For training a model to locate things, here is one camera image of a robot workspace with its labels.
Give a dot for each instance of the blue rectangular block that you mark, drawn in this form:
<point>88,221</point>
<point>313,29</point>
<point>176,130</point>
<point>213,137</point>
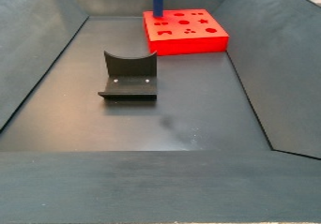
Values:
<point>156,8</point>

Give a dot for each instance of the black curved holder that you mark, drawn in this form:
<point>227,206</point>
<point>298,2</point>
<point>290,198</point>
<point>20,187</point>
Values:
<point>131,77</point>

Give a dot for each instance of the red shape-sorting board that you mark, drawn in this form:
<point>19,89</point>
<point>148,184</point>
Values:
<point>184,31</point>

